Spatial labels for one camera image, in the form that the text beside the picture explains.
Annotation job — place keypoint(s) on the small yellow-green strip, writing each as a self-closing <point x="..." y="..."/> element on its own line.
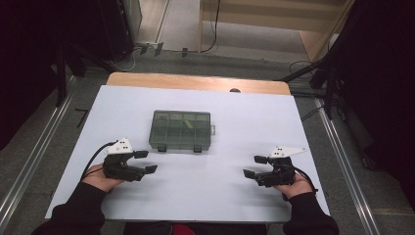
<point x="188" y="124"/>

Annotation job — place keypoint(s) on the aluminium floor rail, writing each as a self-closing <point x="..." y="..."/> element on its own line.
<point x="39" y="148"/>
<point x="344" y="163"/>

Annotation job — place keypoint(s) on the light wooden frame furniture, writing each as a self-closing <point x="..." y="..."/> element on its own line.
<point x="261" y="24"/>

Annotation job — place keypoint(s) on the dark curtain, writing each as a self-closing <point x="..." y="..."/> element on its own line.
<point x="385" y="81"/>
<point x="19" y="65"/>

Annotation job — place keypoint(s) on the wooden table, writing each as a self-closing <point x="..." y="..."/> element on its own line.
<point x="195" y="81"/>

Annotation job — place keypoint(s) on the black metal stand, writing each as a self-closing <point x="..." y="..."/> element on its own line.
<point x="61" y="84"/>
<point x="329" y="94"/>

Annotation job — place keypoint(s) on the person's red garment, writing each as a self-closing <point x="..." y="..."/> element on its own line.
<point x="182" y="230"/>

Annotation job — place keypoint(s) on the person's right hand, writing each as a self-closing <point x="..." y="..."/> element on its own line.
<point x="297" y="188"/>

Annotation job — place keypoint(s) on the grey transparent compartment box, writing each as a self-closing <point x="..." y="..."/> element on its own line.
<point x="169" y="133"/>

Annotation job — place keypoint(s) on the white table board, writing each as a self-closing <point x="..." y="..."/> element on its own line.
<point x="202" y="192"/>

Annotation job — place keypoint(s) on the grey metal cabinet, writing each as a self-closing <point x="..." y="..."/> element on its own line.
<point x="133" y="16"/>

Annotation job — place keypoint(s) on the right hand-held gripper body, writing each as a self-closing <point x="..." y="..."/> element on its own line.
<point x="280" y="176"/>

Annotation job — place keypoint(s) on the dark round table grommet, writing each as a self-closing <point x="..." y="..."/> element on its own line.
<point x="235" y="90"/>

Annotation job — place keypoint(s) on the person's dark lap clothing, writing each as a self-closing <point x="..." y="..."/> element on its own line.
<point x="147" y="229"/>

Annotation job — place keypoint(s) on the person's left hand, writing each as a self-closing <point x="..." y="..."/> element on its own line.
<point x="98" y="178"/>

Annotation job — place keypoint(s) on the dark floor bracket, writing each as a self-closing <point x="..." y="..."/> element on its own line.
<point x="184" y="52"/>
<point x="144" y="50"/>
<point x="159" y="49"/>

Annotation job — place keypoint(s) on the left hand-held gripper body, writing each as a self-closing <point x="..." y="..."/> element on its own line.
<point x="119" y="169"/>

